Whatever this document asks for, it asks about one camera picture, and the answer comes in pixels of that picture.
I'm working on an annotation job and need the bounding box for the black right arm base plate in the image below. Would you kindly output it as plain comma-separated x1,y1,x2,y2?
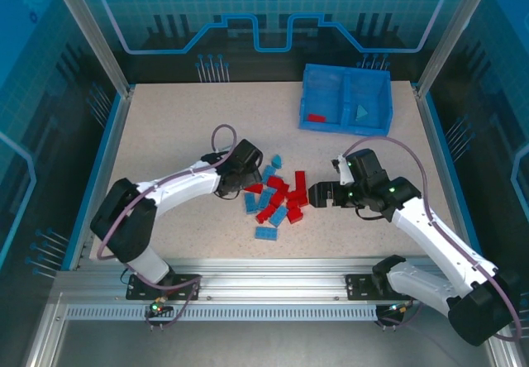
346,274,419,302

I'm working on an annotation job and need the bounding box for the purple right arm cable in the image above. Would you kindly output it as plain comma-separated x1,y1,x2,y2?
342,135,522,342

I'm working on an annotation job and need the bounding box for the aluminium side rail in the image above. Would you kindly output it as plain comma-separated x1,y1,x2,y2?
68,88,136,272
412,83,483,271

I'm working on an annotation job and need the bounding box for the small LED connector board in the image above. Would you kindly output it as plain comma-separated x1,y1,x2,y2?
150,298,173,317
386,303,414,317

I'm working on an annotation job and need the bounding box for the grey metal base panel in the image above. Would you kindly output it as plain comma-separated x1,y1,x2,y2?
53,321,495,367

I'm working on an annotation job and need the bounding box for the blue divided plastic container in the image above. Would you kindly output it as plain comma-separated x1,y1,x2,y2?
298,63,393,137

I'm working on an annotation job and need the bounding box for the aluminium frame post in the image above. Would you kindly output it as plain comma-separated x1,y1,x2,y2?
45,0,136,98
414,0,503,99

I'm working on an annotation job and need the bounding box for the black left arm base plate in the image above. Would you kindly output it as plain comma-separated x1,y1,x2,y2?
126,274,202,301

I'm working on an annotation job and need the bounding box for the slotted grey cable duct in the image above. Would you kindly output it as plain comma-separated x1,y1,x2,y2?
64,304,380,322

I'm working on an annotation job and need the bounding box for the aluminium mounting rail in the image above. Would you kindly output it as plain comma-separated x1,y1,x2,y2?
53,258,495,303

